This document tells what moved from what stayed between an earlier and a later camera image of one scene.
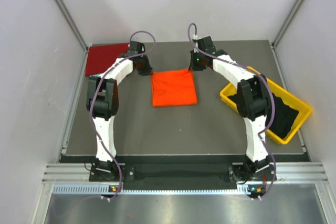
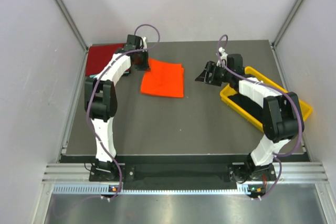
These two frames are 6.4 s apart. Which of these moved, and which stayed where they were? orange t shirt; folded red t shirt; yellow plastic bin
Moved: orange t shirt
Stayed: folded red t shirt; yellow plastic bin
